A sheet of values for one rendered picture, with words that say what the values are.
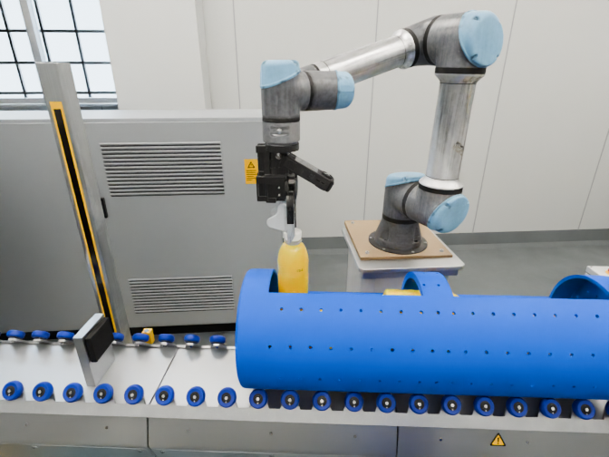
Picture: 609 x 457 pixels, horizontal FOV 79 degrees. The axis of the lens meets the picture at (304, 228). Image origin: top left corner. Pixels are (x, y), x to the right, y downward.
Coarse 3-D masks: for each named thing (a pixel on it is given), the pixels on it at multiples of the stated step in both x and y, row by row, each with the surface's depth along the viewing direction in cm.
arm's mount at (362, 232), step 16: (352, 224) 135; (368, 224) 135; (352, 240) 124; (368, 240) 122; (432, 240) 123; (368, 256) 113; (384, 256) 113; (400, 256) 113; (416, 256) 113; (432, 256) 114; (448, 256) 114
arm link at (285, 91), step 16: (272, 64) 67; (288, 64) 67; (272, 80) 68; (288, 80) 68; (304, 80) 70; (272, 96) 69; (288, 96) 69; (304, 96) 70; (272, 112) 70; (288, 112) 70
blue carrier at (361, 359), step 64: (256, 320) 79; (320, 320) 78; (384, 320) 78; (448, 320) 78; (512, 320) 77; (576, 320) 77; (256, 384) 83; (320, 384) 81; (384, 384) 80; (448, 384) 79; (512, 384) 79; (576, 384) 78
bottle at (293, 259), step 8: (280, 248) 84; (288, 248) 82; (296, 248) 82; (304, 248) 84; (280, 256) 83; (288, 256) 82; (296, 256) 82; (304, 256) 83; (280, 264) 84; (288, 264) 82; (296, 264) 82; (304, 264) 84; (280, 272) 85; (288, 272) 83; (296, 272) 83; (304, 272) 85; (280, 280) 86; (288, 280) 84; (296, 280) 84; (304, 280) 85; (280, 288) 87; (288, 288) 85; (296, 288) 85; (304, 288) 86
